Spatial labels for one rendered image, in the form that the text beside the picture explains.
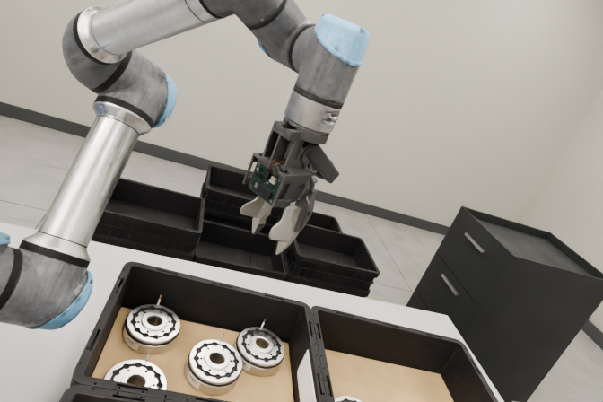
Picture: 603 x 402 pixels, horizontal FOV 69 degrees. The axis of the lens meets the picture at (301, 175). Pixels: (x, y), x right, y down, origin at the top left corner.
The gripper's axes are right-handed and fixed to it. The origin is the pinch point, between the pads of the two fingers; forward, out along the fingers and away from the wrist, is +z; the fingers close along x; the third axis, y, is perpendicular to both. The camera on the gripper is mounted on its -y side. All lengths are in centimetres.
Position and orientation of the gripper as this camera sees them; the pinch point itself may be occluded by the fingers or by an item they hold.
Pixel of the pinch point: (271, 236)
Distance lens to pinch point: 72.9
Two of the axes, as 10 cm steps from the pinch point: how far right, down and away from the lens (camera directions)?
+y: -6.3, 0.4, -7.8
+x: 6.9, 4.9, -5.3
